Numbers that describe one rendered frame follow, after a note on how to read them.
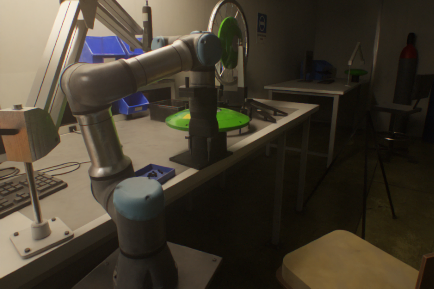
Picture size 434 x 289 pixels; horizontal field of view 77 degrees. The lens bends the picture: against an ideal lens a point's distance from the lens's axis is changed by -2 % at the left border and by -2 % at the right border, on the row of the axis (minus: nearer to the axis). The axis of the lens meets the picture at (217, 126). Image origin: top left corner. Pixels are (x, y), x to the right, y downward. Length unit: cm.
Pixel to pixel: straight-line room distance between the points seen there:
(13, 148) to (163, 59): 33
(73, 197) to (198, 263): 40
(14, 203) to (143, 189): 43
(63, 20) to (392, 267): 120
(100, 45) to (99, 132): 124
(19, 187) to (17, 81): 75
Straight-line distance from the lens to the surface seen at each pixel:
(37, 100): 68
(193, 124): 74
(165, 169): 95
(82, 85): 50
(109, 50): 174
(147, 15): 126
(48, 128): 66
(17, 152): 65
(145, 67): 51
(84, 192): 89
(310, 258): 110
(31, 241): 72
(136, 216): 52
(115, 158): 61
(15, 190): 95
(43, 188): 92
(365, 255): 118
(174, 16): 225
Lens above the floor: 129
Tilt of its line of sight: 14 degrees down
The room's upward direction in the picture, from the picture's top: straight up
